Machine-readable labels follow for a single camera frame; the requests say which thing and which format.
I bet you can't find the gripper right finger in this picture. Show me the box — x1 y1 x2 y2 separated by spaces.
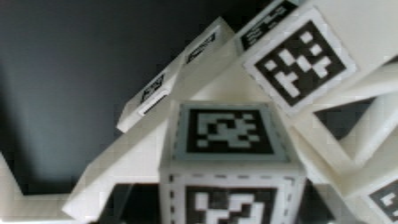
298 182 349 224

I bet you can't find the white chair back frame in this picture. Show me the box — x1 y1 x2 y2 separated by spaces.
62 0 398 224

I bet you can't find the white front fence bar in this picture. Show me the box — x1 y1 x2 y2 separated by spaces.
0 153 79 224

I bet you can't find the white chair seat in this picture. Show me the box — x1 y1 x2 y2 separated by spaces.
117 18 234 132

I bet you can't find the marker cube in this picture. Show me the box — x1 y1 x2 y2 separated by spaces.
159 101 305 224

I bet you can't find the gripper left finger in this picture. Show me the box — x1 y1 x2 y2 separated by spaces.
88 184 159 224

